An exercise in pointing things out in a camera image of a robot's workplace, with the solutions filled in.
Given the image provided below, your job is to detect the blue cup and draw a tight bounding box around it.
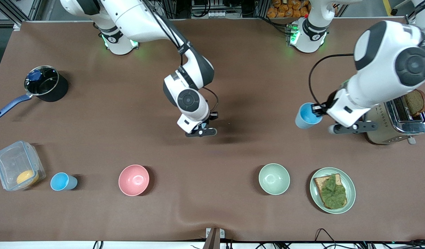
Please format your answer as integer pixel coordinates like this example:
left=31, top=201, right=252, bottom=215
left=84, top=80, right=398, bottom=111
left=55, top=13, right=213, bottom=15
left=295, top=102, right=324, bottom=130
left=50, top=172, right=78, bottom=192

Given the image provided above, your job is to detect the beige toaster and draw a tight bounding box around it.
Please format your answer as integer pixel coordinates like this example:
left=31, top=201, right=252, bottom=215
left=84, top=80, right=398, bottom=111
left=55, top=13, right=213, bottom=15
left=362, top=89, right=425, bottom=145

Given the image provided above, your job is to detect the brown toast slice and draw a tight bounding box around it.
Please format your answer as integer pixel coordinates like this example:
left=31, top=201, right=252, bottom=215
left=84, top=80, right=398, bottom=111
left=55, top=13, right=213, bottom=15
left=404, top=89, right=425, bottom=118

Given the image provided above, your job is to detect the bread slice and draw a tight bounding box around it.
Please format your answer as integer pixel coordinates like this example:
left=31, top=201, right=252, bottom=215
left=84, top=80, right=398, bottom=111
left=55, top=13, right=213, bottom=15
left=313, top=173, right=348, bottom=210

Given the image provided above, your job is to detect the pale green plate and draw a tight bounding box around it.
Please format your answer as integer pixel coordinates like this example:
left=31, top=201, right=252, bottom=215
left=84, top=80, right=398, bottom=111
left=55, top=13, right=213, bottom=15
left=309, top=167, right=357, bottom=215

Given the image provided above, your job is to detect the pale green bowl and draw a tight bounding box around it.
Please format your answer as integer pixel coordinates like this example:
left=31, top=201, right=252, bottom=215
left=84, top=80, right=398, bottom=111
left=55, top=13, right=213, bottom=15
left=258, top=163, right=291, bottom=196

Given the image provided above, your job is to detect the pink bowl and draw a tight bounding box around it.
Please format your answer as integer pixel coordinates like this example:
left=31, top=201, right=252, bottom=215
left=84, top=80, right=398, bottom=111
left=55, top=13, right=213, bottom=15
left=118, top=164, right=150, bottom=197

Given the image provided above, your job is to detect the green lettuce leaf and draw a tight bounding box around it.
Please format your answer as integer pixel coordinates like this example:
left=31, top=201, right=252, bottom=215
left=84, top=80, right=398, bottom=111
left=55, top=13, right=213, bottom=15
left=321, top=174, right=347, bottom=209

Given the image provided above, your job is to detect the bag of orange buns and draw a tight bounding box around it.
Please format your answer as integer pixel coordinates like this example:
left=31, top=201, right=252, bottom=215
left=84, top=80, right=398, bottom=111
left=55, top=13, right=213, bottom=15
left=266, top=0, right=312, bottom=19

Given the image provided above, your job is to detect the glass lid with blue knob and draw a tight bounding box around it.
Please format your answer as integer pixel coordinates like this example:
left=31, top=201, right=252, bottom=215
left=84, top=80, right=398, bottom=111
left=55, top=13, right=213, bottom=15
left=24, top=66, right=59, bottom=96

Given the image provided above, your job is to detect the orange round food piece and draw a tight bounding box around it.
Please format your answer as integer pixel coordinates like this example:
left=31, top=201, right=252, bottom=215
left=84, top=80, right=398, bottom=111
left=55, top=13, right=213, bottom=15
left=16, top=169, right=40, bottom=186

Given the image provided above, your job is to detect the clear plastic container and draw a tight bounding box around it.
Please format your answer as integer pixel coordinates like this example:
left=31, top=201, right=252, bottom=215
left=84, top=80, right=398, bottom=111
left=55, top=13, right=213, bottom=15
left=0, top=140, right=47, bottom=192

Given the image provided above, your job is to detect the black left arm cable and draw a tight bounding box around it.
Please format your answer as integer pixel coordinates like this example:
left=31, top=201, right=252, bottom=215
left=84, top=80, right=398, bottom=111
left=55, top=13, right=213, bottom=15
left=308, top=53, right=355, bottom=106

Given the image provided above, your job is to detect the metal table edge bracket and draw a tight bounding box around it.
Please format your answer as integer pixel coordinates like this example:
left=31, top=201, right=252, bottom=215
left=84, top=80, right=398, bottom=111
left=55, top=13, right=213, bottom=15
left=205, top=227, right=225, bottom=249

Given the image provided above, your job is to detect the black looped cable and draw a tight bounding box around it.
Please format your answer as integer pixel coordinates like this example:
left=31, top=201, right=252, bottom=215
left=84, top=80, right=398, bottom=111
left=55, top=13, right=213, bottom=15
left=314, top=228, right=338, bottom=244

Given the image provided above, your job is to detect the black pot with blue handle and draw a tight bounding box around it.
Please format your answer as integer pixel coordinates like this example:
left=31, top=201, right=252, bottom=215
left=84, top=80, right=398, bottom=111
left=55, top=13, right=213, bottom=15
left=0, top=65, right=69, bottom=119

